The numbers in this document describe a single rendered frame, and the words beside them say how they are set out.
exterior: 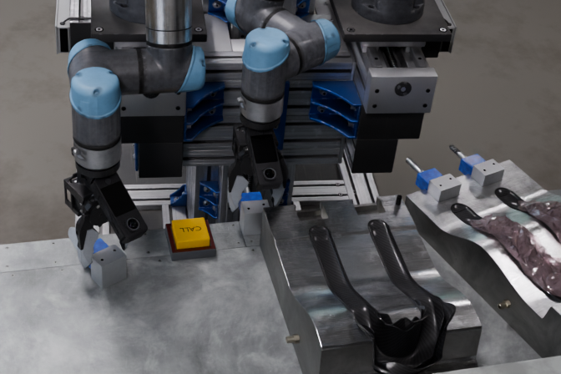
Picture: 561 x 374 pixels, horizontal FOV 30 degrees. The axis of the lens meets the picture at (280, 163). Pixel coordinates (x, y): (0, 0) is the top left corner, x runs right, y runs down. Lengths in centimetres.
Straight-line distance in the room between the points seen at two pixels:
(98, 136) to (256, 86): 29
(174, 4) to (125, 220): 35
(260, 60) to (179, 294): 43
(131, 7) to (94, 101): 50
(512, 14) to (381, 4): 239
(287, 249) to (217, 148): 52
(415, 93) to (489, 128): 166
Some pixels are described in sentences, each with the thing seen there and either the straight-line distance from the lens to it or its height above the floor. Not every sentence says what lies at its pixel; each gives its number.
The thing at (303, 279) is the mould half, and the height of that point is 88.
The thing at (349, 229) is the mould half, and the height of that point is 89.
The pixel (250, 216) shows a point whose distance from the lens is 191.
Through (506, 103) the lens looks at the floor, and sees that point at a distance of 391.
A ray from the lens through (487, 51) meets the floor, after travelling 420.
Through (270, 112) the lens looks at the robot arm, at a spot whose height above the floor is 107.
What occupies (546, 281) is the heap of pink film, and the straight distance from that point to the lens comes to 185.
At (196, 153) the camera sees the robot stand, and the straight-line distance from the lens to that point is 226.
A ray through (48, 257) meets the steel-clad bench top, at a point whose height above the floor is 80.
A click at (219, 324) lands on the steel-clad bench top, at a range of 178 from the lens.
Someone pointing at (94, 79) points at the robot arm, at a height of 120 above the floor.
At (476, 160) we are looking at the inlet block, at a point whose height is 87.
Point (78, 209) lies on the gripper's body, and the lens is 177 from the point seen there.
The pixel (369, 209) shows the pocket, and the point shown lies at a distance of 193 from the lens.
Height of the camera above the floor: 210
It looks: 38 degrees down
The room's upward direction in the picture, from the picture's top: 6 degrees clockwise
